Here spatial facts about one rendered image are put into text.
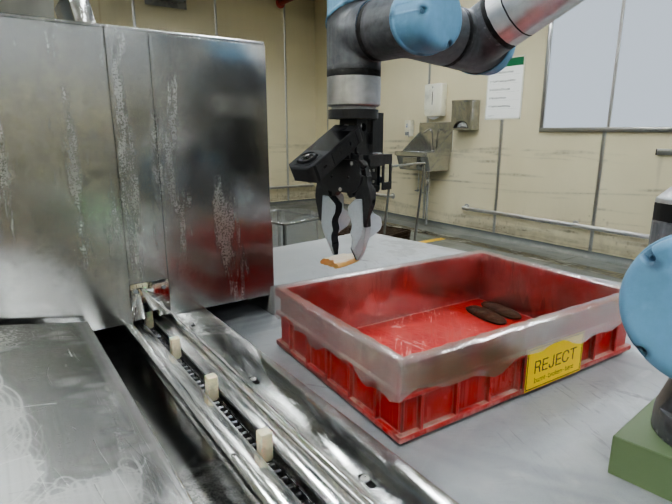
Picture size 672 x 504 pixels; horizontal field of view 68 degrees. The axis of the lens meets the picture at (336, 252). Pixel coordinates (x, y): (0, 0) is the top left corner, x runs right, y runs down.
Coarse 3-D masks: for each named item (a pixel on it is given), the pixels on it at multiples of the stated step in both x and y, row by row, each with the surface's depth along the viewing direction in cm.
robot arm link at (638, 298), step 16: (656, 208) 38; (656, 224) 37; (656, 240) 37; (640, 256) 36; (656, 256) 35; (640, 272) 36; (656, 272) 35; (624, 288) 37; (640, 288) 36; (656, 288) 35; (624, 304) 37; (640, 304) 36; (656, 304) 35; (624, 320) 37; (640, 320) 36; (656, 320) 35; (640, 336) 36; (656, 336) 36; (640, 352) 38; (656, 352) 36; (656, 368) 37
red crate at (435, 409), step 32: (288, 320) 74; (384, 320) 90; (416, 320) 90; (448, 320) 90; (480, 320) 90; (512, 320) 90; (288, 352) 76; (320, 352) 68; (416, 352) 77; (608, 352) 75; (352, 384) 62; (480, 384) 60; (512, 384) 64; (384, 416) 57; (416, 416) 55; (448, 416) 58
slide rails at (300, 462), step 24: (144, 336) 76; (168, 336) 77; (168, 360) 68; (192, 360) 68; (192, 384) 62; (216, 408) 57; (240, 408) 57; (288, 456) 48; (264, 480) 45; (312, 480) 45
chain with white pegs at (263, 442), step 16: (144, 320) 82; (160, 336) 79; (176, 336) 72; (176, 352) 71; (192, 368) 68; (208, 384) 59; (240, 432) 54; (256, 432) 49; (272, 432) 49; (256, 448) 52; (272, 448) 49; (272, 464) 49; (288, 480) 47; (304, 496) 45
